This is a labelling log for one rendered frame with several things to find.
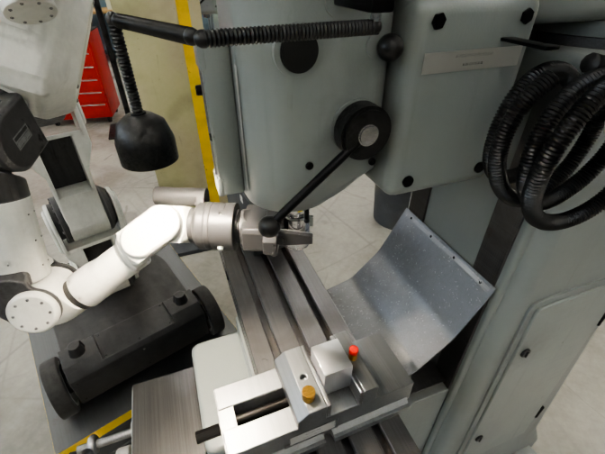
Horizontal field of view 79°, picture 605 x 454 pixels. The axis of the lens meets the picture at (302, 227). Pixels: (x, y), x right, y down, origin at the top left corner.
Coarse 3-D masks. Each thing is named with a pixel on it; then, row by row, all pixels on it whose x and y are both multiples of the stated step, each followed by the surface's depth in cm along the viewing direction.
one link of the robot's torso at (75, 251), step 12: (108, 192) 110; (120, 204) 112; (48, 216) 101; (120, 216) 112; (48, 228) 103; (120, 228) 118; (60, 240) 105; (84, 240) 113; (96, 240) 113; (108, 240) 118; (60, 252) 109; (72, 252) 109; (84, 252) 112; (96, 252) 120; (84, 264) 114; (132, 276) 136; (120, 288) 135
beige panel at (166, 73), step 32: (128, 0) 176; (160, 0) 180; (192, 0) 185; (128, 32) 183; (160, 64) 195; (192, 64) 200; (160, 96) 204; (192, 96) 210; (192, 128) 220; (192, 160) 231
